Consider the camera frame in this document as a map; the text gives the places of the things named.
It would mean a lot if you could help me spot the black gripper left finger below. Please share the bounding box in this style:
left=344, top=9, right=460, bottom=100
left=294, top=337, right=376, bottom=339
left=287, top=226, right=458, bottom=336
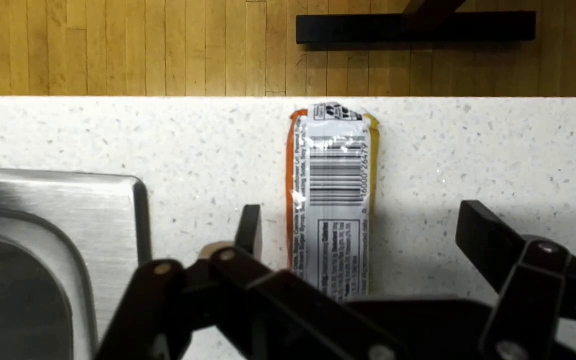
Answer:
left=94, top=202, right=412, bottom=360

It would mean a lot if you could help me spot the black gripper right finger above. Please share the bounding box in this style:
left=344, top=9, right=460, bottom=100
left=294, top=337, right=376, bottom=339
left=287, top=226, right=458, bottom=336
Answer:
left=454, top=198, right=576, bottom=360

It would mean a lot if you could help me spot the stainless steel double sink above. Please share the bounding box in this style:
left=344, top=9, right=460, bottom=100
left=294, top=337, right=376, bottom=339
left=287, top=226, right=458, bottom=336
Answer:
left=0, top=165, right=154, bottom=360

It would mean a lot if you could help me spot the black metal stand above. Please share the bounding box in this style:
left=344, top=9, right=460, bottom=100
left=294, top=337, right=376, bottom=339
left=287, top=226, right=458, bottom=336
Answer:
left=294, top=0, right=538, bottom=51

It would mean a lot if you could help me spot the silver orange snack packet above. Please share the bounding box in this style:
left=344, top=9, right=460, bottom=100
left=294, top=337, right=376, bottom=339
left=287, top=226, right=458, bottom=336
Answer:
left=284, top=100, right=383, bottom=301

